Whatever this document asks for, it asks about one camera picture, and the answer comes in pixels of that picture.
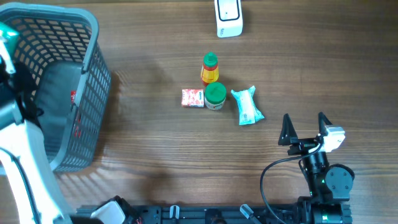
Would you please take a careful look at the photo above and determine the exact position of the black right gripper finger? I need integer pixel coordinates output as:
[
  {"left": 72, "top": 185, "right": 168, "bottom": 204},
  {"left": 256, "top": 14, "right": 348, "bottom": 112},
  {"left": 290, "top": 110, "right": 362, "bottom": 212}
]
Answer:
[
  {"left": 318, "top": 112, "right": 332, "bottom": 135},
  {"left": 278, "top": 113, "right": 298, "bottom": 146}
]

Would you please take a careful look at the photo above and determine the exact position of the light blue tissue pack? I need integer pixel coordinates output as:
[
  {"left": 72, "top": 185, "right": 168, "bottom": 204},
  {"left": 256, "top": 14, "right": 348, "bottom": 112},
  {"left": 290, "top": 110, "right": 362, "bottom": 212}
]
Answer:
[{"left": 231, "top": 86, "right": 265, "bottom": 126}]

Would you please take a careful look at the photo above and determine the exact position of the red sriracha bottle green cap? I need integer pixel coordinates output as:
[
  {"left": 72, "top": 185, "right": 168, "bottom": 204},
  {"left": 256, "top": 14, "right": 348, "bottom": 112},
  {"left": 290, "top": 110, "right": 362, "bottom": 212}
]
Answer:
[{"left": 200, "top": 52, "right": 220, "bottom": 86}]

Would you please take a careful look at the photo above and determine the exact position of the green glove package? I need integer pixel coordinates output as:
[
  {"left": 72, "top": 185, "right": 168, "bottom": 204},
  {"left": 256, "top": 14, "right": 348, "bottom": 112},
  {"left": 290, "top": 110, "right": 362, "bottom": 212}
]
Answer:
[{"left": 1, "top": 23, "right": 20, "bottom": 55}]

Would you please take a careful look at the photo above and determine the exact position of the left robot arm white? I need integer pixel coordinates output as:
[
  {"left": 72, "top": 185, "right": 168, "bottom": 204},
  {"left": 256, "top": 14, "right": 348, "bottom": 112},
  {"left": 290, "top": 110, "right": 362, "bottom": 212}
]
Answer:
[{"left": 1, "top": 44, "right": 73, "bottom": 223}]

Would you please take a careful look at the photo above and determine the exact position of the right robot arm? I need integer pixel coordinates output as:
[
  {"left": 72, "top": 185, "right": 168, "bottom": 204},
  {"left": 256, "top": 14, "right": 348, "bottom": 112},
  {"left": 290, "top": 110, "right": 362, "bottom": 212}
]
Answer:
[{"left": 278, "top": 112, "right": 354, "bottom": 224}]

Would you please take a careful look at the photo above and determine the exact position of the white barcode scanner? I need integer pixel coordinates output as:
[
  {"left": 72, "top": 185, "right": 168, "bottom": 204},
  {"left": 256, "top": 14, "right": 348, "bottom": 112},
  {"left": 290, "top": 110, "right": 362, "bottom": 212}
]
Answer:
[{"left": 214, "top": 0, "right": 243, "bottom": 38}]

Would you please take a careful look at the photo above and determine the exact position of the green lid jar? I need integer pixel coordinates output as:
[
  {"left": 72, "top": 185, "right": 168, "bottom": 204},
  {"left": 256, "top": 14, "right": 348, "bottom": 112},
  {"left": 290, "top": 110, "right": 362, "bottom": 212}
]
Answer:
[{"left": 205, "top": 82, "right": 226, "bottom": 110}]

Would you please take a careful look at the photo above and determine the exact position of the small red white box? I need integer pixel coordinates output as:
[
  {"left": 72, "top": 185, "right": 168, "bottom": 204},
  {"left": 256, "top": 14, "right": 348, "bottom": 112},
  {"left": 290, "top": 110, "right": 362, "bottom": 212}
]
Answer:
[{"left": 181, "top": 89, "right": 205, "bottom": 108}]

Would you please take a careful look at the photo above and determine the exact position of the grey plastic basket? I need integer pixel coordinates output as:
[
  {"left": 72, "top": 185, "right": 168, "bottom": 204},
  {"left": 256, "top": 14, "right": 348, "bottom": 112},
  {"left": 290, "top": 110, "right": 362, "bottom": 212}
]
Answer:
[{"left": 1, "top": 2, "right": 111, "bottom": 172}]

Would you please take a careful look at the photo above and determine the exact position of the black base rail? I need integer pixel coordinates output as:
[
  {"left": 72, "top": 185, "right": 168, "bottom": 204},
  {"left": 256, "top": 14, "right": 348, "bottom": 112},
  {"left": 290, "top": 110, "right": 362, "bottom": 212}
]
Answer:
[{"left": 76, "top": 203, "right": 354, "bottom": 224}]

